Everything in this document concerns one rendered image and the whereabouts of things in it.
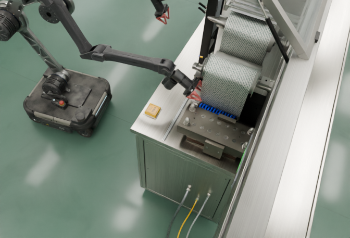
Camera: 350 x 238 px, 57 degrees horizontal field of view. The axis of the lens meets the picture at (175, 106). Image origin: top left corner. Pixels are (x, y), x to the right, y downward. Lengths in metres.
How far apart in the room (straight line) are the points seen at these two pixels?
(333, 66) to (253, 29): 0.41
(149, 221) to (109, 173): 0.50
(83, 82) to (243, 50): 1.63
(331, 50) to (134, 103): 1.91
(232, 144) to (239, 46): 0.51
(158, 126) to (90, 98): 1.13
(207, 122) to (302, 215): 0.77
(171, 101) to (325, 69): 0.86
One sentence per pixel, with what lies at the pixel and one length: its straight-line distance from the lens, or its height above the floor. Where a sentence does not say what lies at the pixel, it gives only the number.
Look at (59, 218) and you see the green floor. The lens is 2.63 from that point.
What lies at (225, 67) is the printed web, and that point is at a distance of 1.57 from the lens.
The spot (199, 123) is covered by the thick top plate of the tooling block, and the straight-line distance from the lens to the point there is 1.68.
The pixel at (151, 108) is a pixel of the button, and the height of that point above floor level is 0.92.
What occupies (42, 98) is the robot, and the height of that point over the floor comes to 0.24.
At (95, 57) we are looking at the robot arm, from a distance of 1.75.
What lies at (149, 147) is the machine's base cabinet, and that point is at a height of 0.78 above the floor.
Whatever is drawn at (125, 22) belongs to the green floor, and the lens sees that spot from 3.85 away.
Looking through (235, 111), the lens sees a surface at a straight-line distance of 1.72.
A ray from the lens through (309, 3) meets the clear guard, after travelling 1.36.
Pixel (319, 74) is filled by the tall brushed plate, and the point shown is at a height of 1.44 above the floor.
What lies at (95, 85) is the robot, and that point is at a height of 0.24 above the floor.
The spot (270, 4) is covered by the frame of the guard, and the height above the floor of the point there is 1.82.
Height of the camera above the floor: 2.42
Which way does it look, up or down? 54 degrees down
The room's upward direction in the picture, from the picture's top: 5 degrees clockwise
